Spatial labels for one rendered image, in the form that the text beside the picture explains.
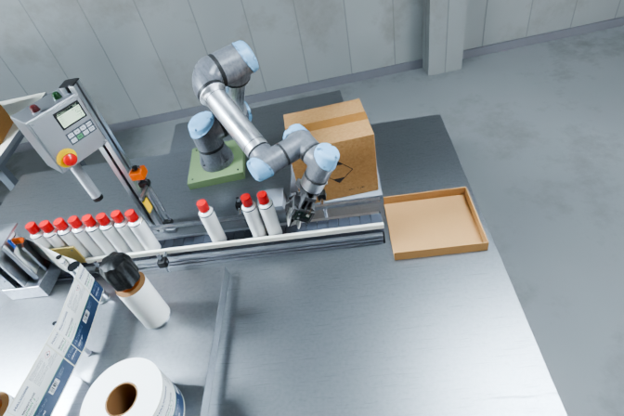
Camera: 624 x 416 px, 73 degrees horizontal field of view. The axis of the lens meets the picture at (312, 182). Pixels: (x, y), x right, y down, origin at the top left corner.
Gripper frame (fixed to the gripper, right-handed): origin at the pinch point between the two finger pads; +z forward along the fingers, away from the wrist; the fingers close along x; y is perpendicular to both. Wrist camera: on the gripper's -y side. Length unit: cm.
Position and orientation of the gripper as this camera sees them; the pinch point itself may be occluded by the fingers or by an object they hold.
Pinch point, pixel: (291, 221)
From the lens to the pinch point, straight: 146.3
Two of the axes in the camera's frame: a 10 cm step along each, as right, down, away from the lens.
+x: 9.4, 2.5, 2.5
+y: 0.1, 6.8, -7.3
